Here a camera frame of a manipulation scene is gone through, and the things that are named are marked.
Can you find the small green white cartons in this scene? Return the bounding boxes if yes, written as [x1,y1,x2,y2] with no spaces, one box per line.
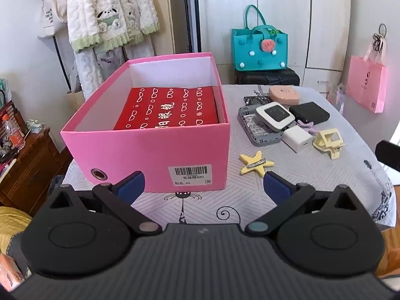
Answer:
[26,119,44,135]

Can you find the white black pocket router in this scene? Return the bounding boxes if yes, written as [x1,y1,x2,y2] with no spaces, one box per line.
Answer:
[255,101,296,132]

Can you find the white wardrobe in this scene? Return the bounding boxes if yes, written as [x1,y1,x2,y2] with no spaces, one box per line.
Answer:
[197,0,352,91]

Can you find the cream claw hair clip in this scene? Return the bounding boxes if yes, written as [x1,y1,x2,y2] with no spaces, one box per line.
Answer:
[312,128,347,160]

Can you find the black tripod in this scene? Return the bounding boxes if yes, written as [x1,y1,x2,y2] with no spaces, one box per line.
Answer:
[183,0,202,54]

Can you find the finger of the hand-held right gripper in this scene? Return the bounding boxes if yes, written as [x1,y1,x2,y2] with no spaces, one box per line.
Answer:
[375,140,400,173]

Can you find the black power bank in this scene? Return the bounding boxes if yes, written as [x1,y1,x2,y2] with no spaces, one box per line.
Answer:
[289,101,331,125]

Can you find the pink oval case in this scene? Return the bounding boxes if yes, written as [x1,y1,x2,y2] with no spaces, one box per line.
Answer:
[268,87,301,106]

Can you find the black suitcase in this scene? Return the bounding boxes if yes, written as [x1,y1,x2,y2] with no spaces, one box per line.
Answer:
[234,66,301,86]

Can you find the black clothes rack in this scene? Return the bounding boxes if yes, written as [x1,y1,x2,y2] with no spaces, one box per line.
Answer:
[45,0,74,94]

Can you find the purple starfish hair clip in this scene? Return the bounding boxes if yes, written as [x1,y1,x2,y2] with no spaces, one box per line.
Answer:
[295,119,316,133]

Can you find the white charger plug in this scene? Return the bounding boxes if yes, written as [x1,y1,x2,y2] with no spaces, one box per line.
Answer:
[282,126,314,153]

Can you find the wooden cabinet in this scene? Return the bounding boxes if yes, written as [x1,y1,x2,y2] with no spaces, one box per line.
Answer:
[0,126,74,216]

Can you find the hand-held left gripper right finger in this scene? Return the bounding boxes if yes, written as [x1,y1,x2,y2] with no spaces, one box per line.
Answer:
[244,171,365,236]

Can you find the white canvas tote bag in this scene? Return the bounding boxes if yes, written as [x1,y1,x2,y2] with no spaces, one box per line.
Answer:
[37,0,68,40]

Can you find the fluffy white pajama jacket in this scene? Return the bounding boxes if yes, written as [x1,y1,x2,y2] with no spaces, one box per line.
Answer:
[65,0,161,54]

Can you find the clear plastic bag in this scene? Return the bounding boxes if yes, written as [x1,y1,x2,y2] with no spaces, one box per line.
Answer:
[326,83,347,116]

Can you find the black hair ties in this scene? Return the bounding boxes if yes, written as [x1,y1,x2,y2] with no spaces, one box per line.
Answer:
[372,23,388,52]

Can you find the pink cardboard shoe box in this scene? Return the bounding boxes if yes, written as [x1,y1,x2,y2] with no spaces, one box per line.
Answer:
[60,52,231,193]

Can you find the brown paper bag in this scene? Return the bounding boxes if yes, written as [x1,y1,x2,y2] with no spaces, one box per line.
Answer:
[66,75,86,111]

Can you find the yellow starfish hair clip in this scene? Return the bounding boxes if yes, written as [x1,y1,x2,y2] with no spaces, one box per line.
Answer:
[239,150,275,176]

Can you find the pink shopping bag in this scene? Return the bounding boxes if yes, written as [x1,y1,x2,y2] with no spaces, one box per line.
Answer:
[345,42,388,114]

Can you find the orange box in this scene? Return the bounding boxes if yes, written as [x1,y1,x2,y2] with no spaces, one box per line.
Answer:
[0,253,26,291]

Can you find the grey open-back device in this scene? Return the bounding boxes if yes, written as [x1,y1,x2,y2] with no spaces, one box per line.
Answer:
[237,105,285,148]

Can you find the red printed flat box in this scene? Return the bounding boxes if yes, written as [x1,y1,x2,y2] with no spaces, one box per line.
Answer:
[113,86,219,131]

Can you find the yellow cloth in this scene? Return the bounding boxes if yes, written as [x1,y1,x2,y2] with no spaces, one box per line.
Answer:
[0,206,33,244]

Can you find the teal felt tote bag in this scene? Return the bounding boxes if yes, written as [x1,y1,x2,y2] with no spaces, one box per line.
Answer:
[231,4,288,71]

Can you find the checkered bag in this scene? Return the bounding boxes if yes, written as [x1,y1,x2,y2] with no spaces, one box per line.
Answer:
[0,89,29,132]

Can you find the plastic bottle orange label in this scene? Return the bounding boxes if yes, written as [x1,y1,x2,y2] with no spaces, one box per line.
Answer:
[1,114,26,151]

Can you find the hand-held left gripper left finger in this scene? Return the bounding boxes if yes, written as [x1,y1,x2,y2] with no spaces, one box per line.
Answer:
[40,171,163,237]

